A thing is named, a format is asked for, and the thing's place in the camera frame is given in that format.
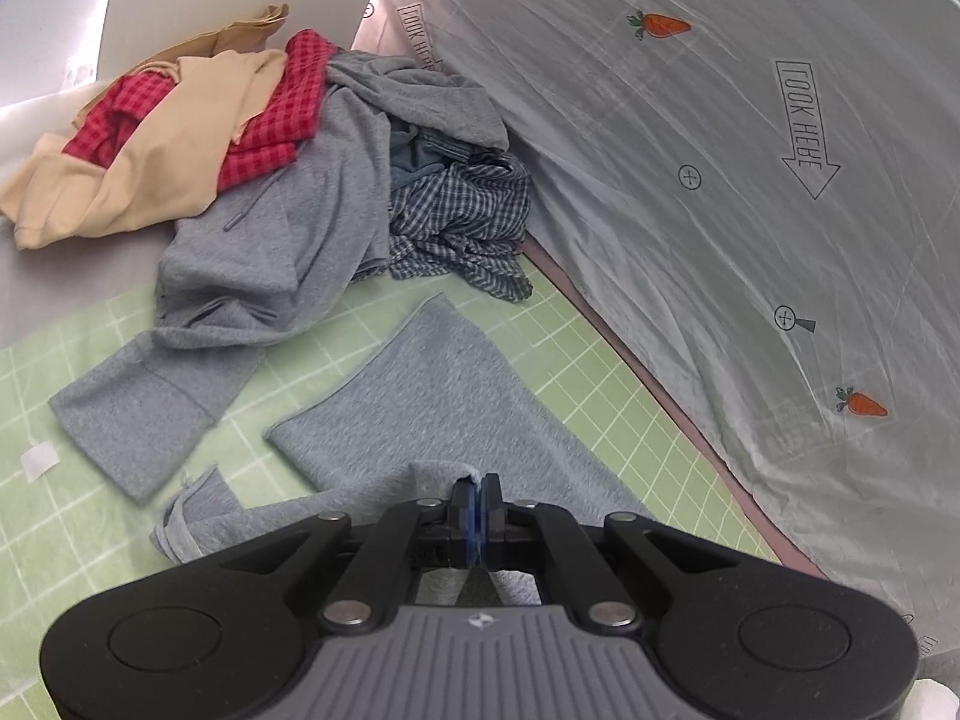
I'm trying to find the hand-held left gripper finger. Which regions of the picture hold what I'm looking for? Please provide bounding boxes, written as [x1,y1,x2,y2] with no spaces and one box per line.
[476,472,751,635]
[216,474,477,635]

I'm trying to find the grey pants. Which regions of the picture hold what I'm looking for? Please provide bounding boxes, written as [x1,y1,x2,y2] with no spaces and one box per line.
[150,292,661,608]

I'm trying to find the green grid mat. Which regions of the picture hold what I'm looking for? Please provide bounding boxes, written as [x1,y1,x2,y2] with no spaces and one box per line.
[0,247,781,720]

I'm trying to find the pink mattress edge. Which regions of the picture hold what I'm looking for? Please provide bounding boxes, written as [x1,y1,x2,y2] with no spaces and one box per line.
[517,232,826,578]

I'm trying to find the blue checked shirt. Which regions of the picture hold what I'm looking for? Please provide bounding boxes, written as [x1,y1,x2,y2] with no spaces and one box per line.
[352,154,535,305]

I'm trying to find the grey hoodie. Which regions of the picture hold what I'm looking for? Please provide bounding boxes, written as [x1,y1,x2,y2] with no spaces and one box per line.
[49,49,511,503]

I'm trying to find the blue denim garment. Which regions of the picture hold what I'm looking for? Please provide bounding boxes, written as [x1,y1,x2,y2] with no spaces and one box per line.
[386,116,481,192]

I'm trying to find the grey carrot printed sheet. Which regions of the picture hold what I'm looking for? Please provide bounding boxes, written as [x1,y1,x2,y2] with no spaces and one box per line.
[352,0,960,680]

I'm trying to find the white tape patch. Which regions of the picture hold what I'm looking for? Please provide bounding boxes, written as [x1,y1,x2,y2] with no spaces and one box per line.
[21,444,62,482]

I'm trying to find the red checked garment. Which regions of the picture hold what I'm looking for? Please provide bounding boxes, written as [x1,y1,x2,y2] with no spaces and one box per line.
[61,30,337,192]

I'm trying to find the beige garment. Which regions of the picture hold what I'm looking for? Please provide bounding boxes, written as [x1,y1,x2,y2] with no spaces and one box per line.
[0,4,290,250]

